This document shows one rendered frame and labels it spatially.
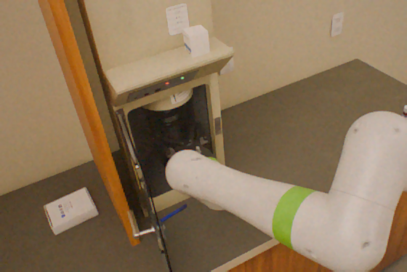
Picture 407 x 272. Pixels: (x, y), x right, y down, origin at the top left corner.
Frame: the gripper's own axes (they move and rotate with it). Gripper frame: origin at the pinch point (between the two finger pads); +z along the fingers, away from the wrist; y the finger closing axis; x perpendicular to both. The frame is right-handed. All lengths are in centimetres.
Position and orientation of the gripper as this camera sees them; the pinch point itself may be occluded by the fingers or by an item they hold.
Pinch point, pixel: (169, 124)
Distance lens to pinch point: 130.4
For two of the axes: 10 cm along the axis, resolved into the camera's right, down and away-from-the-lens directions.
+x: 0.9, 7.9, 6.1
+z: -4.5, -5.1, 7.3
